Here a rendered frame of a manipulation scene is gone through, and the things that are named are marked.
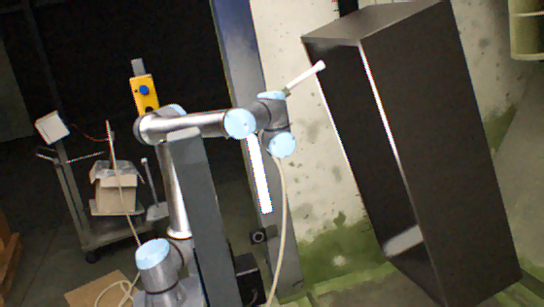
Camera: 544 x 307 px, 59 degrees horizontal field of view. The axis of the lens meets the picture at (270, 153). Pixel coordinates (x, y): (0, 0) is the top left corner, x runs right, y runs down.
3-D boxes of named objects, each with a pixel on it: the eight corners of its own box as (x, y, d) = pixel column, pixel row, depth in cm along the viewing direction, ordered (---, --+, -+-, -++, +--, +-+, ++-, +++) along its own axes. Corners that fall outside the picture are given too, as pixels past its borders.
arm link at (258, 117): (116, 121, 187) (240, 106, 142) (142, 113, 195) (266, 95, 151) (125, 150, 189) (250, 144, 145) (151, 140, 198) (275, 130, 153)
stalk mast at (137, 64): (207, 303, 322) (142, 57, 274) (208, 308, 316) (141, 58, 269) (198, 306, 321) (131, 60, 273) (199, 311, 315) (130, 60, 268)
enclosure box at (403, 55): (438, 223, 257) (368, 5, 217) (523, 278, 201) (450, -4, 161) (381, 255, 252) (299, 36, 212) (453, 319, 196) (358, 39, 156)
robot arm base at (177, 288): (145, 320, 205) (138, 299, 202) (146, 295, 223) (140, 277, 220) (188, 306, 208) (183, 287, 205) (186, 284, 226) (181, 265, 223)
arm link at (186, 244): (163, 262, 224) (138, 109, 194) (191, 245, 236) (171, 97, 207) (187, 275, 215) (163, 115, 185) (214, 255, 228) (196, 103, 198)
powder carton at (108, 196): (87, 197, 445) (88, 155, 438) (135, 196, 462) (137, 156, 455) (90, 216, 397) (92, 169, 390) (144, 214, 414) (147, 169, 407)
